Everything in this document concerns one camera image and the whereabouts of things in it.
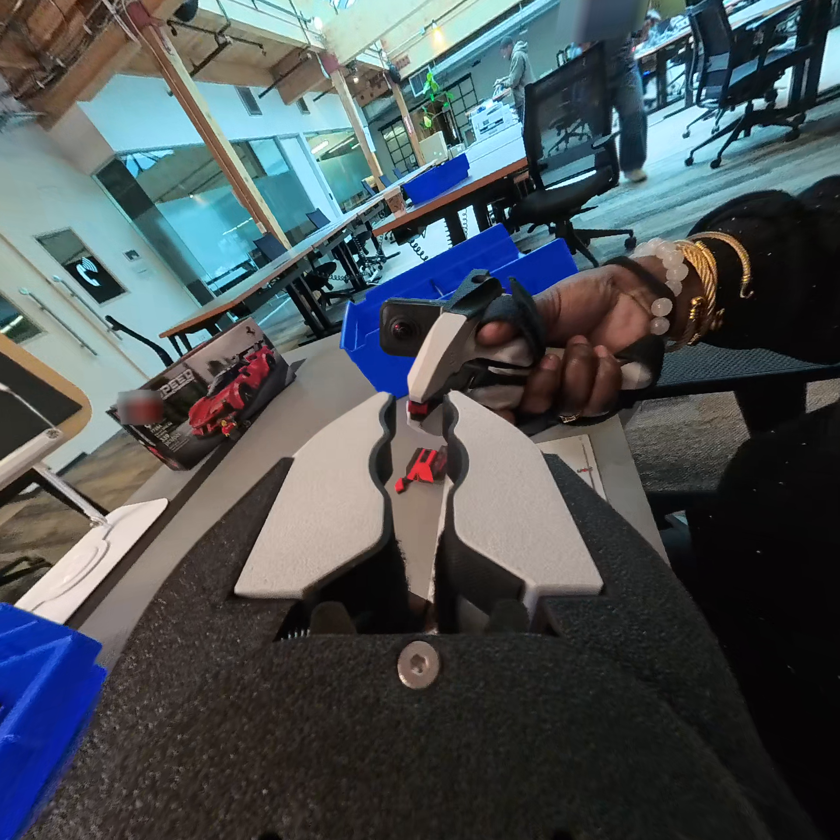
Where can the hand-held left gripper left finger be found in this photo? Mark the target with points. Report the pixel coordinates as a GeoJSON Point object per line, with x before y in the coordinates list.
{"type": "Point", "coordinates": [315, 525]}

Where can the white stand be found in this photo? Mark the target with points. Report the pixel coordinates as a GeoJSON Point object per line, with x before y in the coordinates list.
{"type": "Point", "coordinates": [92, 558]}

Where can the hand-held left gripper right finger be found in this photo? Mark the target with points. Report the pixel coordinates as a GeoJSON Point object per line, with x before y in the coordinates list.
{"type": "Point", "coordinates": [525, 525]}

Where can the person's right hand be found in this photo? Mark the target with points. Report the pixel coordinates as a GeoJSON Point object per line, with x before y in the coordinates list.
{"type": "Point", "coordinates": [591, 322]}

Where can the lego set box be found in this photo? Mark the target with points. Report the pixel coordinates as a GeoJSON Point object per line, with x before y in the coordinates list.
{"type": "Point", "coordinates": [217, 394]}

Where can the small red square lego piece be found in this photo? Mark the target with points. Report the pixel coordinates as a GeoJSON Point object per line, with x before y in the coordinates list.
{"type": "Point", "coordinates": [423, 410]}

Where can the black office chair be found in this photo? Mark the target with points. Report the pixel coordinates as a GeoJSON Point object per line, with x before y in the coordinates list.
{"type": "Point", "coordinates": [735, 66]}
{"type": "Point", "coordinates": [565, 131]}

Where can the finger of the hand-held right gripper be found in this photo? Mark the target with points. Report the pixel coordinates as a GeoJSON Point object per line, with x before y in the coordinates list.
{"type": "Point", "coordinates": [440, 355]}

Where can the blue plastic bin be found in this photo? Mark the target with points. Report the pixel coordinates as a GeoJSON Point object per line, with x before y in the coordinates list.
{"type": "Point", "coordinates": [433, 282]}
{"type": "Point", "coordinates": [40, 722]}
{"type": "Point", "coordinates": [436, 180]}

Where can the red black green lego assembly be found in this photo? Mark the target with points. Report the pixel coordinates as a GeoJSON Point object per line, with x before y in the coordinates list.
{"type": "Point", "coordinates": [420, 469]}

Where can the green plant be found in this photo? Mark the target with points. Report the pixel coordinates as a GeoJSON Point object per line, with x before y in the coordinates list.
{"type": "Point", "coordinates": [437, 105]}

